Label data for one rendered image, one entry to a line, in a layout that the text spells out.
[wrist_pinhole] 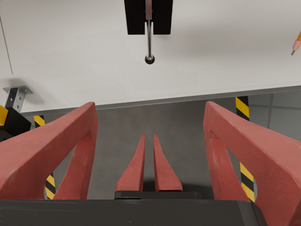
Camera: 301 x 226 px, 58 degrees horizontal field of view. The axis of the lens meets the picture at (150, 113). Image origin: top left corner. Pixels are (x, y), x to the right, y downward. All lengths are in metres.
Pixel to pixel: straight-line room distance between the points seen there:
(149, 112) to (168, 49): 1.02
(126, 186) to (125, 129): 1.24
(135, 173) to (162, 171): 0.02
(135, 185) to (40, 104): 0.40
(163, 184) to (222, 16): 0.24
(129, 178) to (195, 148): 1.23
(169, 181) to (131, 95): 0.32
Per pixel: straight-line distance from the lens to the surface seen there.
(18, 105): 0.54
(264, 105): 1.46
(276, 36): 0.44
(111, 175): 1.57
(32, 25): 0.42
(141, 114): 1.44
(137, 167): 0.25
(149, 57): 0.35
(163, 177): 0.24
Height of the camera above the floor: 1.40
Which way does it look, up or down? 78 degrees down
